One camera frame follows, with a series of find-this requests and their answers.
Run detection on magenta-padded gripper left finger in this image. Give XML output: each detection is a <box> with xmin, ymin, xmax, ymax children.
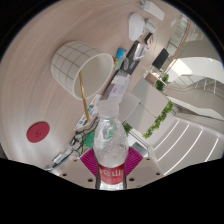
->
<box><xmin>59</xmin><ymin>147</ymin><xmax>100</xmax><ymax>190</ymax></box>

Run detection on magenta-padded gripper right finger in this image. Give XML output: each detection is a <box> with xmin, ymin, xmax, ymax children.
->
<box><xmin>123</xmin><ymin>146</ymin><xmax>165</xmax><ymax>190</ymax></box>

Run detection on clear red-labelled water bottle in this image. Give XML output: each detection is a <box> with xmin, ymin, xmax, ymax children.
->
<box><xmin>93</xmin><ymin>99</ymin><xmax>130</xmax><ymax>191</ymax></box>

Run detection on ceiling light strips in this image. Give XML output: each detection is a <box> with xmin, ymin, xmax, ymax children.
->
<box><xmin>151</xmin><ymin>119</ymin><xmax>221</xmax><ymax>176</ymax></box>

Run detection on green plants atop cabinet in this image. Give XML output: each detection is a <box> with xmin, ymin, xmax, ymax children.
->
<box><xmin>142</xmin><ymin>99</ymin><xmax>175</xmax><ymax>140</ymax></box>

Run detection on flat round red coaster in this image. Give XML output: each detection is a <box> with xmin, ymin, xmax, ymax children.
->
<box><xmin>26</xmin><ymin>121</ymin><xmax>51</xmax><ymax>144</ymax></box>

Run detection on potted green plants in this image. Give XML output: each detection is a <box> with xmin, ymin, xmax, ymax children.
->
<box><xmin>153</xmin><ymin>73</ymin><xmax>170</xmax><ymax>93</ymax></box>

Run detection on white paper booklet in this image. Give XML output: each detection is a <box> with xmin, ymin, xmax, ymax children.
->
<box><xmin>101</xmin><ymin>68</ymin><xmax>133</xmax><ymax>101</ymax></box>

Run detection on white grid-patterned cup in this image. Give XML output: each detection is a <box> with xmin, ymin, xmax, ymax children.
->
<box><xmin>50</xmin><ymin>40</ymin><xmax>115</xmax><ymax>101</ymax></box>

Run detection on black chair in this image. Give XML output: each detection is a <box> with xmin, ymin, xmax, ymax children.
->
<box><xmin>151</xmin><ymin>48</ymin><xmax>170</xmax><ymax>70</ymax></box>

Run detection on black notebook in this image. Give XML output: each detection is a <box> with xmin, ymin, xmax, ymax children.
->
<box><xmin>124</xmin><ymin>39</ymin><xmax>149</xmax><ymax>76</ymax></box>

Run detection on small teal eraser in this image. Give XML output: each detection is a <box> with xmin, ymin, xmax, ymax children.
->
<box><xmin>114</xmin><ymin>47</ymin><xmax>128</xmax><ymax>71</ymax></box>

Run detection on railing with wooden handrail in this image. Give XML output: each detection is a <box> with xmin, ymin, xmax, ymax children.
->
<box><xmin>166</xmin><ymin>18</ymin><xmax>194</xmax><ymax>76</ymax></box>

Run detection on white computer mouse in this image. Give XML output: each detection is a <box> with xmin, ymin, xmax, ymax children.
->
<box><xmin>128</xmin><ymin>12</ymin><xmax>146</xmax><ymax>42</ymax></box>

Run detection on small white device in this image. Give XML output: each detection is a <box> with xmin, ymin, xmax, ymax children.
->
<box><xmin>143</xmin><ymin>18</ymin><xmax>158</xmax><ymax>34</ymax></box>

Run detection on white power strip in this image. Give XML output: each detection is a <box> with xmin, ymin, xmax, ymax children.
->
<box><xmin>141</xmin><ymin>0</ymin><xmax>166</xmax><ymax>22</ymax></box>

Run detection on black cable tangle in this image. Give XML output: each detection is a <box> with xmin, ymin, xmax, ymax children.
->
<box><xmin>43</xmin><ymin>128</ymin><xmax>96</xmax><ymax>173</ymax></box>

